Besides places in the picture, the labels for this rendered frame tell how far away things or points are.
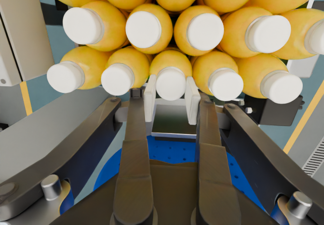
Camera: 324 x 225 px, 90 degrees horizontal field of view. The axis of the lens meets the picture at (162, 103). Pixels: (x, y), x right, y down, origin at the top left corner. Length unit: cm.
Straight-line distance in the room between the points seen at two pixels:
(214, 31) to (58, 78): 20
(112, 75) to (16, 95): 179
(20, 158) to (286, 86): 84
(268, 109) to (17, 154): 86
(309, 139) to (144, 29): 196
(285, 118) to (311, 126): 157
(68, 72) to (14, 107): 184
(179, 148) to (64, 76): 26
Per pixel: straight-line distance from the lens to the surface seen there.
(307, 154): 217
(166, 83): 20
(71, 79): 25
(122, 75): 22
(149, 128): 45
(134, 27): 20
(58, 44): 157
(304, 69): 57
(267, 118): 40
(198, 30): 20
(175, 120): 35
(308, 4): 40
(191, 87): 17
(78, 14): 23
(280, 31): 23
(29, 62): 33
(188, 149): 38
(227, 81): 22
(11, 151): 90
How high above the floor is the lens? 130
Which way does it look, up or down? 65 degrees down
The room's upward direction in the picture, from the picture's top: 173 degrees counter-clockwise
